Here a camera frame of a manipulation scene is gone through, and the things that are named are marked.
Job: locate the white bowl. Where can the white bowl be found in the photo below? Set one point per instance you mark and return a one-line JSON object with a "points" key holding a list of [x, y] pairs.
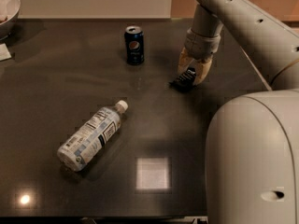
{"points": [[9, 12]]}

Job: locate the black rxbar chocolate bar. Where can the black rxbar chocolate bar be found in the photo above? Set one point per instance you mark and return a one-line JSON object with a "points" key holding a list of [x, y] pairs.
{"points": [[184, 82]]}

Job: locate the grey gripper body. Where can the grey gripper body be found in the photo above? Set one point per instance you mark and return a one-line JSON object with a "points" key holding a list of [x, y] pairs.
{"points": [[201, 46]]}

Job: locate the clear plastic water bottle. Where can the clear plastic water bottle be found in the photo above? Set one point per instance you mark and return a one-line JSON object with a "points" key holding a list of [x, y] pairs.
{"points": [[80, 148]]}

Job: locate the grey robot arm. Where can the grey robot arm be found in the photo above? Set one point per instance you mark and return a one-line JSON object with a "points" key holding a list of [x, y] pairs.
{"points": [[252, 141]]}

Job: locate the blue pepsi can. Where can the blue pepsi can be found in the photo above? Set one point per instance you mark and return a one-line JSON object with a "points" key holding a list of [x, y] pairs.
{"points": [[134, 42]]}

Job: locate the white paper napkin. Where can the white paper napkin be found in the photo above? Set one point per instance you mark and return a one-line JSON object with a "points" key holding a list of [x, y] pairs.
{"points": [[4, 52]]}

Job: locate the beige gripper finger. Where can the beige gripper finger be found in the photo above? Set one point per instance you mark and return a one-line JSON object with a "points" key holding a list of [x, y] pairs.
{"points": [[185, 61], [202, 67]]}

